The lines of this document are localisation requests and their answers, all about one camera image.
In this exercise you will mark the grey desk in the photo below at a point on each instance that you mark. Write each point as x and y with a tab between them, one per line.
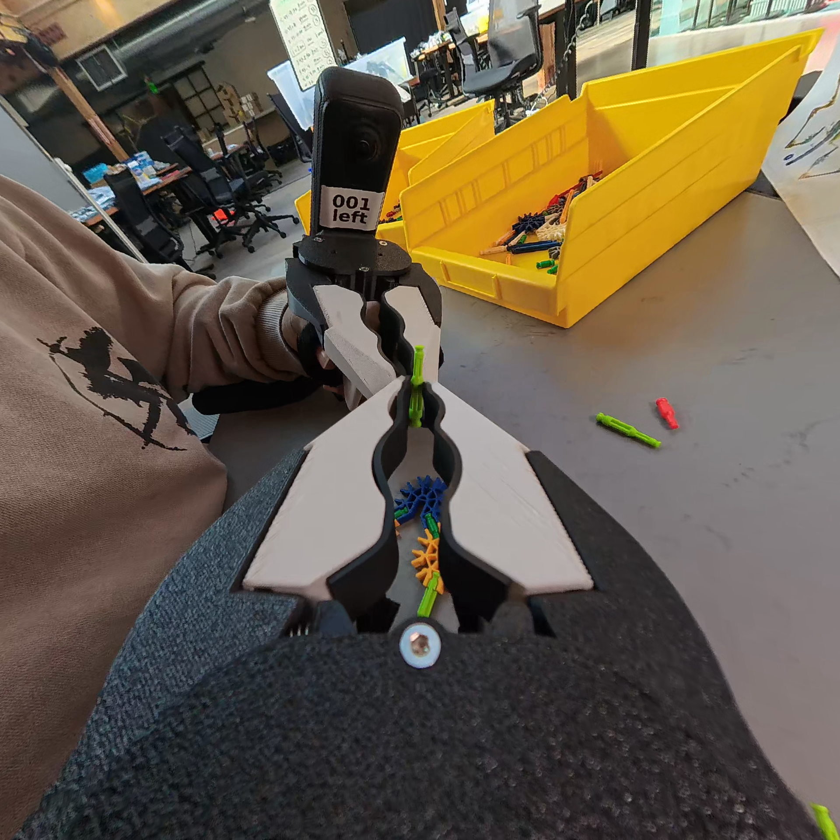
656	525

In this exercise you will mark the red short toy rod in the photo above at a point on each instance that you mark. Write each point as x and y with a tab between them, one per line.
667	413

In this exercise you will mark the person's beige sweater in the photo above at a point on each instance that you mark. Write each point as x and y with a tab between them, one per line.
65	459

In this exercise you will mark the wall vent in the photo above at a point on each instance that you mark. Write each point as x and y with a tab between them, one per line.
102	67

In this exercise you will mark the light green toy rod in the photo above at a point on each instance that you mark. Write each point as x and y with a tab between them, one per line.
627	430
417	394
428	600

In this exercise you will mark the pile of toy parts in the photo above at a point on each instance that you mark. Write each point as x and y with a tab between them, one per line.
391	213
544	229

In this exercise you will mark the wooden post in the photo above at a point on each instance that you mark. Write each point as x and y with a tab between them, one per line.
85	108

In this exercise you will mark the clear plastic tub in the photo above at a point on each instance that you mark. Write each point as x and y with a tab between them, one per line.
387	56

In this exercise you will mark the whiteboard with writing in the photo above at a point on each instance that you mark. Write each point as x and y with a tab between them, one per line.
302	39

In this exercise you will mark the blue toy connector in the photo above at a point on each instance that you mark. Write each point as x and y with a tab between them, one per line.
423	495

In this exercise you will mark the person's left hand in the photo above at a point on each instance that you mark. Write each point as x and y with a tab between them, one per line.
321	359

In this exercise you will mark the printed instruction sheet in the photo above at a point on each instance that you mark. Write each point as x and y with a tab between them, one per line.
807	164

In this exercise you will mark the yellow storage bin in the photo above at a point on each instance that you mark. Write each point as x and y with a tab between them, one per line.
656	197
446	131

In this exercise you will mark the black office chair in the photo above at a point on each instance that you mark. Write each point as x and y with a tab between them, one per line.
502	52
141	216
216	177

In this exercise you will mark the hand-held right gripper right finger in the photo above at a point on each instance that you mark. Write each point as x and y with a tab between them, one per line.
512	518

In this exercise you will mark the black pillar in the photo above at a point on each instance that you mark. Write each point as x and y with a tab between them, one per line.
642	33

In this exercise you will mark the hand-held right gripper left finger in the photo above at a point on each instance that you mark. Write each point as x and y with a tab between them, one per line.
321	518

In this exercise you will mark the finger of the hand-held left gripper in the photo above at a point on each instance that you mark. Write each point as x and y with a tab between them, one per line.
420	321
348	334

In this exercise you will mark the cluttered work table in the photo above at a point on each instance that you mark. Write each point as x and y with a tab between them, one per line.
131	174

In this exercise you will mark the assembled toy model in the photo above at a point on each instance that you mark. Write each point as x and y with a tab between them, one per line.
825	823

